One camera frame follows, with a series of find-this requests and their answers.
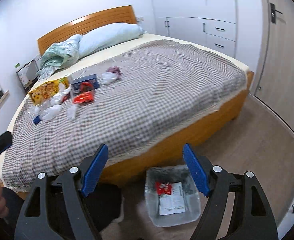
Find red snack wrapper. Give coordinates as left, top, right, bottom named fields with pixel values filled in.
left=73, top=90, right=94, bottom=104

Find wooden bed frame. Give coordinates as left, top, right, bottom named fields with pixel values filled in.
left=19, top=4, right=254, bottom=201

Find beige room door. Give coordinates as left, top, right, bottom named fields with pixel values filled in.
left=255, top=0, right=294, bottom=133

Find yellow snack bag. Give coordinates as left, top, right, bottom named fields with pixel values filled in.
left=28, top=77, right=69, bottom=105

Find black bedside trolley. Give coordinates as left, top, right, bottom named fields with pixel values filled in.
left=16, top=60, right=39, bottom=94

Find blue bottle cap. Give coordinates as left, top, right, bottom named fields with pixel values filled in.
left=33, top=115, right=42, bottom=125

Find clear plastic bag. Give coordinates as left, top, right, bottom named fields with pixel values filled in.
left=40, top=105, right=62, bottom=121

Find white paper packet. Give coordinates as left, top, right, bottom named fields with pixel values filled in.
left=158, top=182, right=186, bottom=216

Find blue milk carton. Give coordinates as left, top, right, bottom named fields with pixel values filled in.
left=72, top=74, right=99, bottom=91

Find light blue pillow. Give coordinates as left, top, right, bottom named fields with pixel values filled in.
left=79, top=23, right=146, bottom=59

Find green floral quilt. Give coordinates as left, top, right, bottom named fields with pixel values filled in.
left=37, top=34, right=82, bottom=80

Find lined trash bin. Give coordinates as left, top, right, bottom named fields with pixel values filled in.
left=144, top=165, right=201, bottom=228

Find white built-in wardrobe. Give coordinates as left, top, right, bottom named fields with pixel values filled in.
left=152, top=0, right=236, bottom=57

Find person leg black trousers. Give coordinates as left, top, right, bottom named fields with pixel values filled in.
left=2, top=183, right=123, bottom=239

